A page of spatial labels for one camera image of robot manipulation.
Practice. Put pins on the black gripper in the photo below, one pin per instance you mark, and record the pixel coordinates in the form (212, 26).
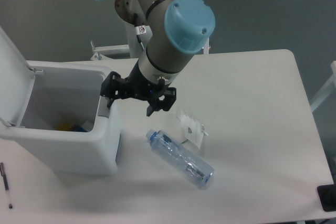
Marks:
(157, 94)

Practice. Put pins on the white plastic trash can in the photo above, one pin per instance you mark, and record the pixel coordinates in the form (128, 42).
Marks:
(55, 111)

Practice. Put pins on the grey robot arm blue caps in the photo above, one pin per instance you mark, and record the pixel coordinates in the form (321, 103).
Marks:
(180, 29)

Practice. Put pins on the yellow and blue trash inside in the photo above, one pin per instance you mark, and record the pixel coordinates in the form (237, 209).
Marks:
(85, 127)

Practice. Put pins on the crumpled white paper packet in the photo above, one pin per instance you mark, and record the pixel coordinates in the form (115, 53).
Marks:
(193, 132)

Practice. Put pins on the clear plastic water bottle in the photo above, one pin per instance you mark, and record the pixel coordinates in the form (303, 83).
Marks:
(197, 170)

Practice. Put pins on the black gel pen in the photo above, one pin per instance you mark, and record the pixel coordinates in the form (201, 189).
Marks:
(6, 186)

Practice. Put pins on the black device at table corner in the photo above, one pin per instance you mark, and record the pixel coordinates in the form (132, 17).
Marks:
(327, 197)

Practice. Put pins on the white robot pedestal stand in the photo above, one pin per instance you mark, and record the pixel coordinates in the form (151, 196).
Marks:
(137, 30)

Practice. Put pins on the white table leg bracket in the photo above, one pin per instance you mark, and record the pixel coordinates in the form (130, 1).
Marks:
(206, 48)

